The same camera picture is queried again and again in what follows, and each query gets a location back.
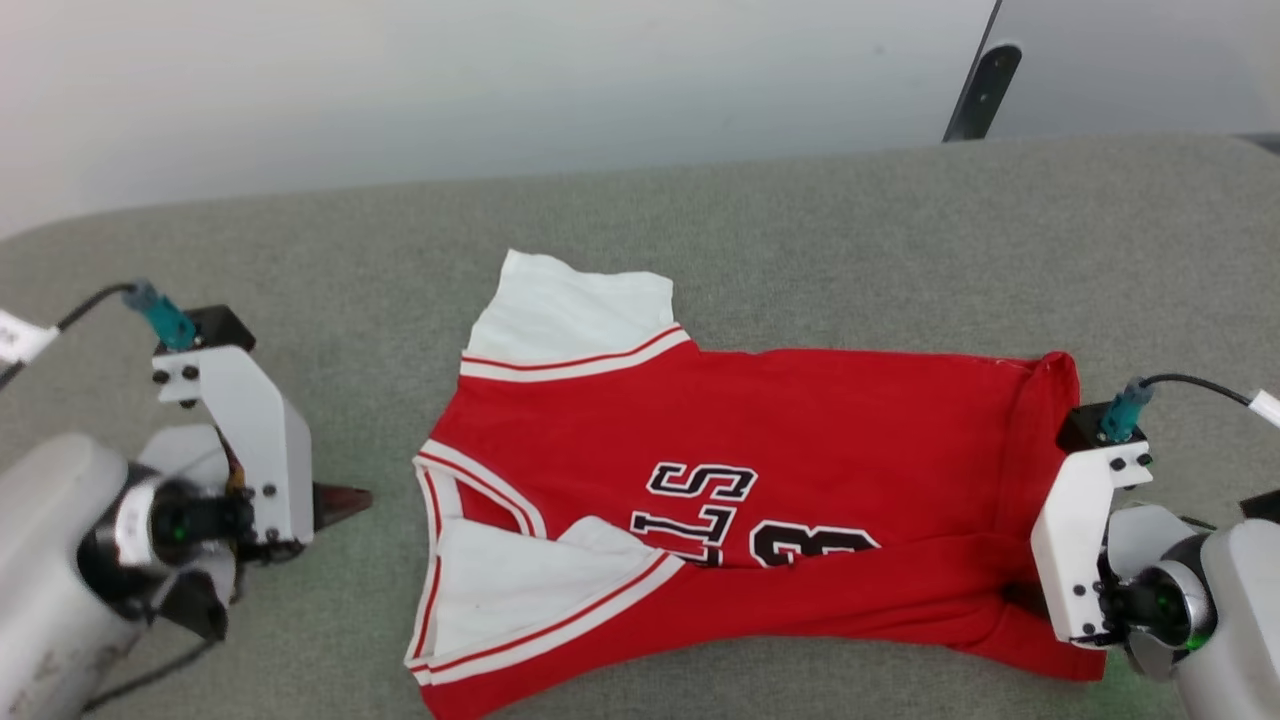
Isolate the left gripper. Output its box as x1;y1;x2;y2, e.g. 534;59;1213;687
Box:
80;425;373;641

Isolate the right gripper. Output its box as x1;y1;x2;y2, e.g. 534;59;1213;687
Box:
1003;505;1216;681

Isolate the red Bulls basketball jersey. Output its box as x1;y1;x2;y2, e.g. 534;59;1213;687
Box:
403;248;1106;720

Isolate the grey door panel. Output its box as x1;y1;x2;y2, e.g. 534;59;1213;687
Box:
985;0;1280;141

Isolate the right camera cable teal plug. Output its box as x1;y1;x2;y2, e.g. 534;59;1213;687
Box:
1100;373;1258;443

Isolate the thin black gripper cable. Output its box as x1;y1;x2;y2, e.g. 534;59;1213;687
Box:
85;640;216;713

